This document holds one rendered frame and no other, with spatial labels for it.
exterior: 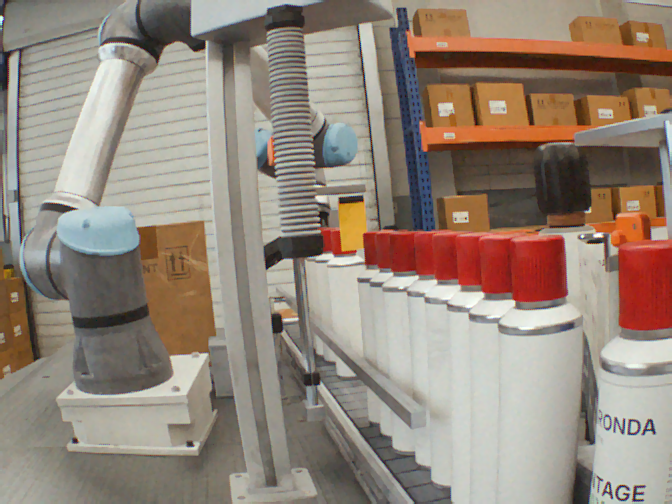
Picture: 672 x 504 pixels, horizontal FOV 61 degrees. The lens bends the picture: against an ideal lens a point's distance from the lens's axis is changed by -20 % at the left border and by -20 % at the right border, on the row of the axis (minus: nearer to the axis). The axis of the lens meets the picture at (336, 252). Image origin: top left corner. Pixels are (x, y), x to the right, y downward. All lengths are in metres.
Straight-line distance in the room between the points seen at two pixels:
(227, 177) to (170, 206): 4.51
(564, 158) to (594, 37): 4.20
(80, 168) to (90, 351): 0.29
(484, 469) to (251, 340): 0.31
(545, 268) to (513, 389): 0.07
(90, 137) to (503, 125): 3.81
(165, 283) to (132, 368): 0.43
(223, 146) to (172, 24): 0.42
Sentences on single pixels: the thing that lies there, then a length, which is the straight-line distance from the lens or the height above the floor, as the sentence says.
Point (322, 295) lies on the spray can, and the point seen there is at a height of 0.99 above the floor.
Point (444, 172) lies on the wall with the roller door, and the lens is 5.19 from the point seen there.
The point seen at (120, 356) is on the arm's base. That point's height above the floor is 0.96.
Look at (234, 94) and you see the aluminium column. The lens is 0.65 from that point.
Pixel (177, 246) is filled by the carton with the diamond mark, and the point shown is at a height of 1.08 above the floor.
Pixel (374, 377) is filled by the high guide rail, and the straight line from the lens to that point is 0.61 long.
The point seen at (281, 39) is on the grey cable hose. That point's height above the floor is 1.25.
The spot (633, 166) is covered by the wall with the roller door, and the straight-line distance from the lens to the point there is 5.79.
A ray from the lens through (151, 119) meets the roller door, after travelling 5.24.
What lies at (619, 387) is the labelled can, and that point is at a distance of 0.26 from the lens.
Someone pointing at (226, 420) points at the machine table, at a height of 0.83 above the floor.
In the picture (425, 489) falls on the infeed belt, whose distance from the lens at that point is 0.54.
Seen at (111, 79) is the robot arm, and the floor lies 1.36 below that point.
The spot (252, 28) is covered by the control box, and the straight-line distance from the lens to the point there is 0.62.
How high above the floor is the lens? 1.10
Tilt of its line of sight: 3 degrees down
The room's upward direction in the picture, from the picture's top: 5 degrees counter-clockwise
